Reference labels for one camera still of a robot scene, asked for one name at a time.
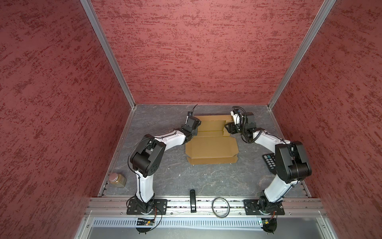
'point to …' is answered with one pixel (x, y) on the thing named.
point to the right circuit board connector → (269, 225)
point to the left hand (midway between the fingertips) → (190, 128)
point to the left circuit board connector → (141, 221)
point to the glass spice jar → (118, 180)
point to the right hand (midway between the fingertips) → (227, 126)
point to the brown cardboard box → (213, 144)
